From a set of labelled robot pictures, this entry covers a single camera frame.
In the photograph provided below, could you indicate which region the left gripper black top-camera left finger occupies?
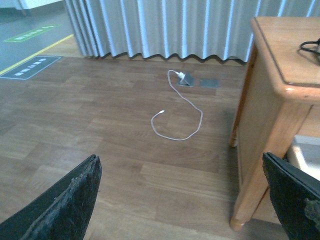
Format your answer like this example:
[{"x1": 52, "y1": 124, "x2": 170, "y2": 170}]
[{"x1": 0, "y1": 154, "x2": 101, "y2": 240}]

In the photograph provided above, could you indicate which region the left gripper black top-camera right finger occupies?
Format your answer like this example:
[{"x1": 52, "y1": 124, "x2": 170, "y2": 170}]
[{"x1": 262, "y1": 152, "x2": 320, "y2": 240}]

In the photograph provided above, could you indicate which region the black charger cable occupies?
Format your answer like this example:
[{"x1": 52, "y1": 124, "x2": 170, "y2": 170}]
[{"x1": 297, "y1": 37, "x2": 320, "y2": 66}]

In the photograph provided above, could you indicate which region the light wooden nightstand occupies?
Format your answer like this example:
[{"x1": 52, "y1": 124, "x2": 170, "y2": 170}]
[{"x1": 229, "y1": 16, "x2": 320, "y2": 231}]

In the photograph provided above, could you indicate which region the closed floor socket cover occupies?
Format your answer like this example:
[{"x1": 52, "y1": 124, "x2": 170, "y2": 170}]
[{"x1": 200, "y1": 78, "x2": 220, "y2": 89}]

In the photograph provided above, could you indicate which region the dark floor sign sticker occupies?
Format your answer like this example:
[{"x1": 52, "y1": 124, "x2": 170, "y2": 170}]
[{"x1": 0, "y1": 55, "x2": 62, "y2": 81}]

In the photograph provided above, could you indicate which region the open floor socket box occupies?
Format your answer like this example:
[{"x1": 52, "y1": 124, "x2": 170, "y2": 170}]
[{"x1": 177, "y1": 72, "x2": 195, "y2": 87}]

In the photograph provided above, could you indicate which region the white plug adapter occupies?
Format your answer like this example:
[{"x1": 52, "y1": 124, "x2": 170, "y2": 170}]
[{"x1": 175, "y1": 71, "x2": 186, "y2": 80}]

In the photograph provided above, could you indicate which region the green floor sign sticker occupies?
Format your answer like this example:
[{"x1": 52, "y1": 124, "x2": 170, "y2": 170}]
[{"x1": 4, "y1": 24, "x2": 61, "y2": 43}]

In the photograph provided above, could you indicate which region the grey pleated curtain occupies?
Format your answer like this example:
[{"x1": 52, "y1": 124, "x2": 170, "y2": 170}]
[{"x1": 64, "y1": 0, "x2": 320, "y2": 62}]

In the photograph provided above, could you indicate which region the white cable on floor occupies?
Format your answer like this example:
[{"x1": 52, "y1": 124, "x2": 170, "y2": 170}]
[{"x1": 150, "y1": 69, "x2": 204, "y2": 141}]

